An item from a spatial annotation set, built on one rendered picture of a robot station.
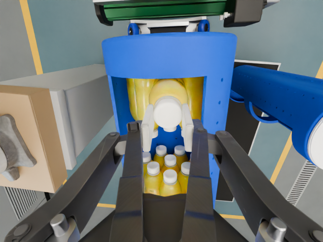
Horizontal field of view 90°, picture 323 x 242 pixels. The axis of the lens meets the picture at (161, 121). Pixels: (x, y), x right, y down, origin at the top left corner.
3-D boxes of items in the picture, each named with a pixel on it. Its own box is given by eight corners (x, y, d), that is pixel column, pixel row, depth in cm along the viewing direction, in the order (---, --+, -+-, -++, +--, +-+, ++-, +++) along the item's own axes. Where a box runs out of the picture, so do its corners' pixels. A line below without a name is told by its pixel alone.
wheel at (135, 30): (134, 40, 46) (140, 40, 47) (132, 21, 44) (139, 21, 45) (127, 41, 49) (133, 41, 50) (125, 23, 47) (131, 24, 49)
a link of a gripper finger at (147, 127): (150, 152, 17) (142, 152, 17) (154, 124, 23) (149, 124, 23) (148, 126, 15) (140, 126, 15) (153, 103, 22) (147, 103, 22)
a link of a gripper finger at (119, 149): (140, 156, 15) (107, 156, 15) (146, 131, 19) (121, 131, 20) (138, 142, 14) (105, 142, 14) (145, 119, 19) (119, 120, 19)
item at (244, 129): (186, 187, 198) (187, 198, 184) (209, 57, 138) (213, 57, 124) (228, 191, 197) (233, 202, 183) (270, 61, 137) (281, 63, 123)
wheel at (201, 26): (196, 37, 46) (203, 36, 45) (197, 18, 44) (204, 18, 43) (204, 37, 49) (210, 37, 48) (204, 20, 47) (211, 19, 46)
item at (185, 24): (152, 38, 51) (147, 34, 39) (152, 29, 50) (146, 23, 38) (184, 36, 50) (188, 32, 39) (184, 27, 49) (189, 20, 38)
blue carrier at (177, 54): (144, 227, 85) (132, 306, 59) (122, 43, 50) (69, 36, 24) (199, 229, 83) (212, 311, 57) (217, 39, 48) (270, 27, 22)
